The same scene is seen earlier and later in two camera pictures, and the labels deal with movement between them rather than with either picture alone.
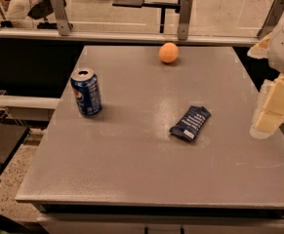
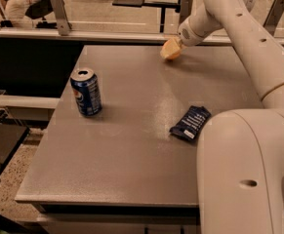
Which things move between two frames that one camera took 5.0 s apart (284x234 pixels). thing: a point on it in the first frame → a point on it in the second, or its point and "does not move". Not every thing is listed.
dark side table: (2, 142) does not move
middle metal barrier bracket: (184, 18) does not move
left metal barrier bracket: (60, 4) does not move
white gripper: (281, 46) → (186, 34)
